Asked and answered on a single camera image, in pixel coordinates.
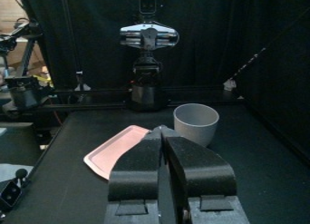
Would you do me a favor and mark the pink rectangular tray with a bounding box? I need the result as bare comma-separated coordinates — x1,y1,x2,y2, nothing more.
83,124,153,180

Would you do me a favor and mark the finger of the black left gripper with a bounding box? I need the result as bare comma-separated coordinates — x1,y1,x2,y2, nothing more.
149,27,159,51
139,27,150,51

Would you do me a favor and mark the small black ball knob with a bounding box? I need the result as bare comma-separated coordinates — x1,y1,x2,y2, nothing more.
15,168,30,186

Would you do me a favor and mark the black tripod-mounted device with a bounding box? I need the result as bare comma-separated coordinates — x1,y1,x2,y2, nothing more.
0,18,44,78

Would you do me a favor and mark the white paper sheet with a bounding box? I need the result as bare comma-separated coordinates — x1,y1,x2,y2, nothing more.
0,163,35,186

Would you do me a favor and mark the red cable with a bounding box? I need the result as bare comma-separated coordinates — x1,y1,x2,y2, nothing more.
48,97,64,126

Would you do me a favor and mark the black curtain cloth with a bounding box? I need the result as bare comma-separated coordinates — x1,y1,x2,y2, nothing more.
18,0,310,162

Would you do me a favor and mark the black frame rail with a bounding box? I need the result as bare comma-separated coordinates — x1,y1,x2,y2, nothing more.
23,87,245,113

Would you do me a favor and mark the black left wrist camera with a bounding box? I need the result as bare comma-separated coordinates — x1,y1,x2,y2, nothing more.
138,0,158,15

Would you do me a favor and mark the black-white frame bracket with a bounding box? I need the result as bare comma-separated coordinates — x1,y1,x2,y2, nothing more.
74,71,92,92

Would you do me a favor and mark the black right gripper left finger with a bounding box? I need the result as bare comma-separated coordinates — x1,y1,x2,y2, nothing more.
107,125,165,202

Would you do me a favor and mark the grey cup-shaped bowl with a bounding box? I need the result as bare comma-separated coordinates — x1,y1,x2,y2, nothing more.
173,102,221,148

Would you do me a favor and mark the white curtain clamp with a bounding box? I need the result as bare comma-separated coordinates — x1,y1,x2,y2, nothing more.
223,78,239,92

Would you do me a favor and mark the black motor block device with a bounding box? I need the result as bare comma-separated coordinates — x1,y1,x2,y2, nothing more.
3,75,55,112

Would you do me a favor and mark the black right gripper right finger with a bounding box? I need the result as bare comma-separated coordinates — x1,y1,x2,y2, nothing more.
161,125,239,202

